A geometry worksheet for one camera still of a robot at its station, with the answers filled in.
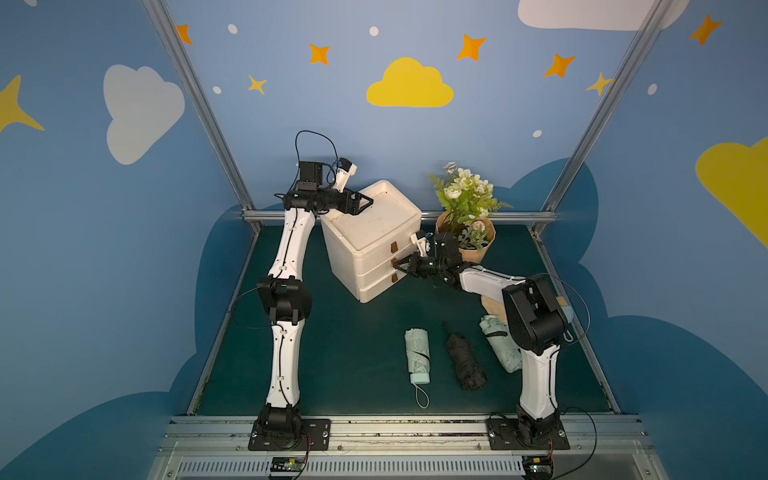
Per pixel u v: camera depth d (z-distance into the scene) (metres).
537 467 0.73
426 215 1.28
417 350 0.86
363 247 0.83
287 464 0.72
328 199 0.81
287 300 0.62
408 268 0.87
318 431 0.75
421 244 0.90
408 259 0.91
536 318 0.55
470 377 0.78
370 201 0.88
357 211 0.84
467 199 0.89
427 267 0.86
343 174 0.82
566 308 0.98
